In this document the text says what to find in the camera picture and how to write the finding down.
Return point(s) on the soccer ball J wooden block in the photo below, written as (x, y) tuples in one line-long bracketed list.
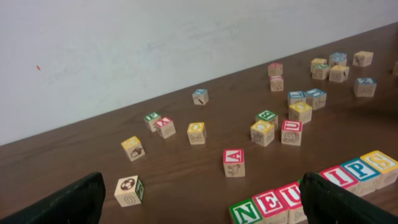
[(129, 191)]

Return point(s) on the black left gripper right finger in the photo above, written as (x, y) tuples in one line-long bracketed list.
[(325, 202)]

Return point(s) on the green B wooden block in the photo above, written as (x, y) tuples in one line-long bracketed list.
[(269, 117)]

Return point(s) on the blue 5 wooden block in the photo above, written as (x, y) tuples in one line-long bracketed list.
[(337, 58)]

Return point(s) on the yellow 8 wooden block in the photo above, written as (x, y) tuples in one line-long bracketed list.
[(362, 58)]

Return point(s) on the blue P wooden block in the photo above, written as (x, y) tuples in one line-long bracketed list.
[(367, 176)]

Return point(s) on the red E wooden block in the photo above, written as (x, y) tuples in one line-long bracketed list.
[(271, 208)]

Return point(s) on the green N wooden block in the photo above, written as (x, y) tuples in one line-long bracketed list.
[(245, 212)]

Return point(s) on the yellow S wooden block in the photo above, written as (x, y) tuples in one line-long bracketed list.
[(386, 165)]

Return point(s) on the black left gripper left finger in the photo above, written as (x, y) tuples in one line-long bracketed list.
[(79, 202)]

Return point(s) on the red u wooden block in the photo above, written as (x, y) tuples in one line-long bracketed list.
[(291, 133), (290, 195)]

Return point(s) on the blue L wooden block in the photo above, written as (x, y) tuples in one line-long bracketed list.
[(296, 96)]

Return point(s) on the blue X wooden block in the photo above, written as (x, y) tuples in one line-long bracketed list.
[(200, 96)]

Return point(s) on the yellow C wooden block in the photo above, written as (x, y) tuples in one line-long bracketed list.
[(262, 133)]

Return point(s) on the blue T wooden block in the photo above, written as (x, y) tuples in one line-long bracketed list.
[(316, 98)]

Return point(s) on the yellow O wooden block centre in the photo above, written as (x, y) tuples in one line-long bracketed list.
[(300, 111)]

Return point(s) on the yellow O wooden block left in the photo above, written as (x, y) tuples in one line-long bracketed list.
[(196, 133)]

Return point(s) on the yellow acorn wooden block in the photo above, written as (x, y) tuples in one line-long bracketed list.
[(133, 148)]

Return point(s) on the green Z wooden block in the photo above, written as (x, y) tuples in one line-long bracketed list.
[(320, 71)]

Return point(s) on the red top far wooden block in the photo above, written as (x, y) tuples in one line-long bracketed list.
[(275, 69)]

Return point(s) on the blue 2 wooden block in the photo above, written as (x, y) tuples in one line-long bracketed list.
[(365, 87)]

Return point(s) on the red i wooden block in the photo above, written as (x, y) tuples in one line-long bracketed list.
[(342, 178), (277, 83)]

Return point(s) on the yellow soccer side wooden block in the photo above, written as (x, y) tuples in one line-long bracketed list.
[(317, 61)]

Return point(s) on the red A wooden block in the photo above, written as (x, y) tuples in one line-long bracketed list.
[(233, 162)]

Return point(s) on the yellow o wooden block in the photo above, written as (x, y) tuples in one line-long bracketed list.
[(300, 111), (196, 133)]

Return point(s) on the yellow brush side wooden block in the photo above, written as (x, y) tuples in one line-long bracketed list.
[(339, 73)]

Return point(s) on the red Y wooden block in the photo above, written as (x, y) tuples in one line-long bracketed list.
[(165, 127)]

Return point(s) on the green F wooden block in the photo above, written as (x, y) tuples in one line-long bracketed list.
[(151, 119)]

